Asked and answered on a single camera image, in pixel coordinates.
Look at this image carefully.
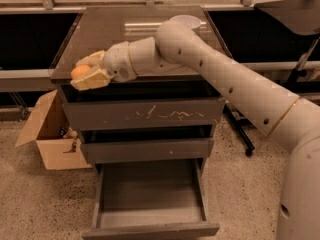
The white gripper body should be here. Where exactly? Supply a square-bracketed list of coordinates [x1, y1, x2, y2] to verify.
[103, 41, 137, 82]

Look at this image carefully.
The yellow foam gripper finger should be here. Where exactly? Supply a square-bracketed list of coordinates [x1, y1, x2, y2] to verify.
[76, 50, 105, 67]
[71, 67, 111, 91]

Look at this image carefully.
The orange fruit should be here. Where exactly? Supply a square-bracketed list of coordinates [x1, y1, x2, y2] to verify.
[71, 65, 90, 80]

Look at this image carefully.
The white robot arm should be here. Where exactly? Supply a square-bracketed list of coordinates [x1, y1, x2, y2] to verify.
[71, 20, 320, 240]

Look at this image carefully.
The grey top drawer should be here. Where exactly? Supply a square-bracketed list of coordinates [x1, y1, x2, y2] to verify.
[61, 79, 225, 131]

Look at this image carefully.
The grey drawer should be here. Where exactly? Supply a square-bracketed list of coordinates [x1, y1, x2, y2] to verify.
[61, 79, 225, 131]
[81, 125, 214, 164]
[82, 159, 219, 240]

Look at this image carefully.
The grey middle drawer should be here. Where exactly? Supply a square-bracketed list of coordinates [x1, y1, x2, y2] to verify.
[81, 125, 214, 164]

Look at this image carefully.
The grey drawer cabinet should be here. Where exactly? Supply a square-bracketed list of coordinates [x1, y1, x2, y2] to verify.
[49, 5, 236, 178]

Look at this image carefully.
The grey bottom drawer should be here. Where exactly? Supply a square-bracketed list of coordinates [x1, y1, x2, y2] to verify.
[82, 159, 219, 240]

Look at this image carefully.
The open cardboard box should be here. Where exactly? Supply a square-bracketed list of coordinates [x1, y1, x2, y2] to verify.
[15, 90, 91, 170]

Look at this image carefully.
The white ceramic bowl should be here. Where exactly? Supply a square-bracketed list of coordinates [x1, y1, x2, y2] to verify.
[171, 15, 201, 31]

